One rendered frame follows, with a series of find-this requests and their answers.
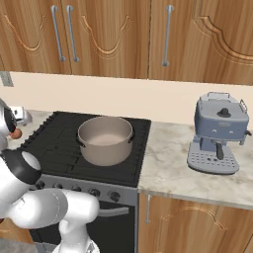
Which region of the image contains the black oven door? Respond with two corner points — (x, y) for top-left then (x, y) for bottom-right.
(29, 199), (136, 253)

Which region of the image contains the black hob stove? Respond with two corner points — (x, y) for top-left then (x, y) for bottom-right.
(17, 111), (152, 206)

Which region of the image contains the blue-grey espresso machine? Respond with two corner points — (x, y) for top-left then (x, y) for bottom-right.
(186, 91), (253, 176)

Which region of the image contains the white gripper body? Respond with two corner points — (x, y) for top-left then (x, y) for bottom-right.
(11, 105), (34, 127)

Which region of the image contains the grey oven door handle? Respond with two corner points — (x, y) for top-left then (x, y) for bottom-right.
(97, 206), (130, 218)

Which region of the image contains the short grey cupboard handle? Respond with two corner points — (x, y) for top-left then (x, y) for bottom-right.
(145, 194), (153, 225)

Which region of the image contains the brown onion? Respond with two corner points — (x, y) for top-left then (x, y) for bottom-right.
(9, 127), (23, 140)

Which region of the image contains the wooden base cupboard door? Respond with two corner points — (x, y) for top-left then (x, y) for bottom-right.
(137, 193), (253, 253)
(0, 217), (36, 245)

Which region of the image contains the beige cooking pot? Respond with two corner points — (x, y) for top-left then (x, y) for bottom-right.
(75, 116), (136, 167)

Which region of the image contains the wooden wall cupboard door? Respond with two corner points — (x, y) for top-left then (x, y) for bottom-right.
(0, 0), (72, 76)
(147, 0), (253, 86)
(61, 0), (152, 80)

